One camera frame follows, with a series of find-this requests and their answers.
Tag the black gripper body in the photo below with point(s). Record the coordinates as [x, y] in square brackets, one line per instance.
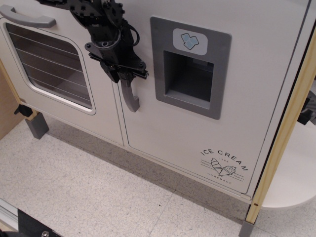
[117, 51]

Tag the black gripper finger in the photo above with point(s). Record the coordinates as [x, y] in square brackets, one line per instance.
[110, 71]
[126, 78]

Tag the grey fridge door handle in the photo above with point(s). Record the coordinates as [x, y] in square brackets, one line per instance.
[131, 101]

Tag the white toy fridge door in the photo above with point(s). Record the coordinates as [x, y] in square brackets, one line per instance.
[268, 40]

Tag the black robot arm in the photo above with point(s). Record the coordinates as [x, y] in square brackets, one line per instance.
[112, 37]

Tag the white oven door with window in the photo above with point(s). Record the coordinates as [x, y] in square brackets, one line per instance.
[53, 74]

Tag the grey ice dispenser panel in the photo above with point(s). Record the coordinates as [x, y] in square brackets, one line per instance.
[190, 66]

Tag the grey left foot cap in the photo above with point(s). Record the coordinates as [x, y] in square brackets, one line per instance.
[38, 126]

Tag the grey foot cap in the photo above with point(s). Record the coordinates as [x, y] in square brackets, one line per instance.
[38, 126]
[246, 229]

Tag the white toy kitchen cabinet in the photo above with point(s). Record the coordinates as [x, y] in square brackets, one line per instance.
[66, 21]

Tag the black left clamp knob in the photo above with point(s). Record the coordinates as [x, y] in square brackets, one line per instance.
[24, 110]

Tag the black clamp knob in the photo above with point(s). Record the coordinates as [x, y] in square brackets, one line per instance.
[308, 112]
[24, 110]

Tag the light wooden left panel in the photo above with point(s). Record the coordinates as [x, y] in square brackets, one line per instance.
[9, 102]

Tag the black right clamp knob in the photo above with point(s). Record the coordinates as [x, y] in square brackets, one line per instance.
[308, 112]

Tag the grey right foot cap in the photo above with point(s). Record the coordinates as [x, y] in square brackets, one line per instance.
[246, 229]

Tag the grey oven door handle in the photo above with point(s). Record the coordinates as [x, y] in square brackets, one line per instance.
[8, 12]

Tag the black base plate with screw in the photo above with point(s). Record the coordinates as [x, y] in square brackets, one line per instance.
[30, 227]

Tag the aluminium rail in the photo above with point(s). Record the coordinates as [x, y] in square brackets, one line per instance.
[8, 215]

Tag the light wooden right post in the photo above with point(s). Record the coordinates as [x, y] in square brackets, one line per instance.
[296, 101]

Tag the white round base plate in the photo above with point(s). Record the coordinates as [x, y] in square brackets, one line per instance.
[294, 182]

